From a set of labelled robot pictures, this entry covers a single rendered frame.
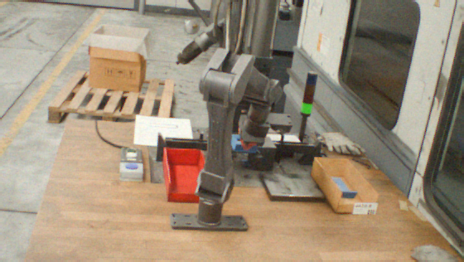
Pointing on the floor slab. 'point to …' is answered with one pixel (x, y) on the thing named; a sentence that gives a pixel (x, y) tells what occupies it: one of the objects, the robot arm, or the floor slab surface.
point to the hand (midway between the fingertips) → (245, 147)
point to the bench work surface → (108, 220)
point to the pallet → (78, 91)
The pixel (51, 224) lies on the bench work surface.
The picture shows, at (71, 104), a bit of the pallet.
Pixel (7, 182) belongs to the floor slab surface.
